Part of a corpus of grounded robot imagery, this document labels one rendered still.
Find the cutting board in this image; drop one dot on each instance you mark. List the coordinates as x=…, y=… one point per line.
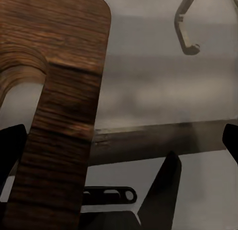
x=67, y=39

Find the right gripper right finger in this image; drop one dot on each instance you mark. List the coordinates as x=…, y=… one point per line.
x=230, y=140

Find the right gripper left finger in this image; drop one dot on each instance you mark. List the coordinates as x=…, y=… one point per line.
x=12, y=143

